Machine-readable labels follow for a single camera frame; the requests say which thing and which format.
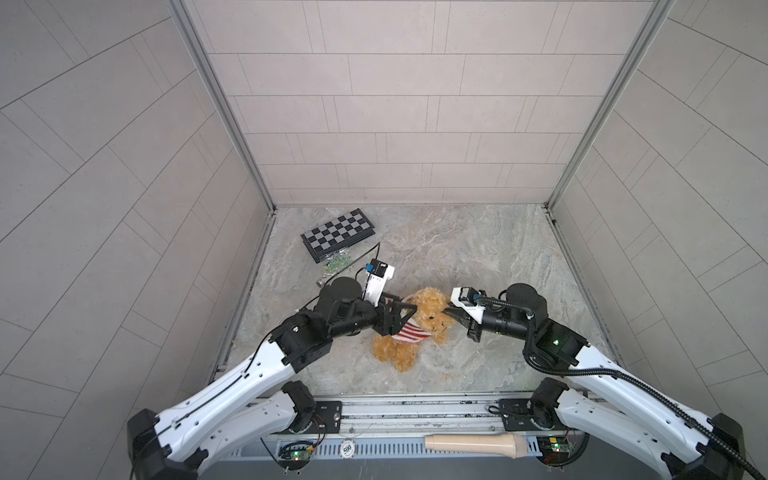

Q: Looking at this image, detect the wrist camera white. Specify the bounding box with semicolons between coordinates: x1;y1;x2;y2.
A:
363;259;395;307
449;287;485;325

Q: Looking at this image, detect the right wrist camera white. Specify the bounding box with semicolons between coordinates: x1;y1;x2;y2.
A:
449;287;485;325

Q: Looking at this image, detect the right green circuit board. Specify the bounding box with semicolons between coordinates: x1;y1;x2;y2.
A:
536;436;574;466

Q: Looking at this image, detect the black corrugated cable conduit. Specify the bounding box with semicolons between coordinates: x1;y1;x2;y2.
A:
473;290;766;480

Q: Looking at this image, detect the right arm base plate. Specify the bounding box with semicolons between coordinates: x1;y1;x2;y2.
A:
487;398;569;435

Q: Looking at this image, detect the folded black white chessboard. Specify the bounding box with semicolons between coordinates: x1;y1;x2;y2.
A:
300;209;375;263

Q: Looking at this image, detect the left aluminium corner post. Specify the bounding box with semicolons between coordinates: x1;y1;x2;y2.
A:
167;0;276;216

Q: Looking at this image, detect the small green clear bag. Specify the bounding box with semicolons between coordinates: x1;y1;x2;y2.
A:
323;249;352;277

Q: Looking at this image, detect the beige cylindrical handle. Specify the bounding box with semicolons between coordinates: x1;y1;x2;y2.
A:
424;433;528;459

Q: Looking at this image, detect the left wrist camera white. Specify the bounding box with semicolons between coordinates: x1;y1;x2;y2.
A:
363;259;395;307

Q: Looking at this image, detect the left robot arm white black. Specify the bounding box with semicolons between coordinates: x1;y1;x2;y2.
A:
127;277;418;479

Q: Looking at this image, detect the green circuit board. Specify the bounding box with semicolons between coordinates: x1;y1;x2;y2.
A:
278;440;316;471
536;436;574;466

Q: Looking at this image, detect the left green circuit board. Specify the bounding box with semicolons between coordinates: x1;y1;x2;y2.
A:
278;440;316;471

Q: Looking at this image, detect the aluminium front rail frame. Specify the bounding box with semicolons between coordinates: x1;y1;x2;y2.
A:
161;391;679;480

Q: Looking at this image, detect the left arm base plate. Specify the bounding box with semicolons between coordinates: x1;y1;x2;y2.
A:
279;401;343;435

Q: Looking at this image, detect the brown teddy bear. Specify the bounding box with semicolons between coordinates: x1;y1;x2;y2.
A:
372;287;456;373

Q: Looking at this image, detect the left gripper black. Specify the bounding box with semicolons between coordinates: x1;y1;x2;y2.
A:
324;293;417;342

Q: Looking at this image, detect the right aluminium corner post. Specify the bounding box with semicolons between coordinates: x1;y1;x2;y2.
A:
544;0;675;216

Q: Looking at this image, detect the red white striped sweater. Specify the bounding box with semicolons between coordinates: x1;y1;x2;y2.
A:
394;288;442;343

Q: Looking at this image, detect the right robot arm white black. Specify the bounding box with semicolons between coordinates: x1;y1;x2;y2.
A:
444;283;762;479

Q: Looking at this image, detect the aluminium corner post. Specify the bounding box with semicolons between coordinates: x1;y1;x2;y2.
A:
544;0;675;216
167;0;276;216

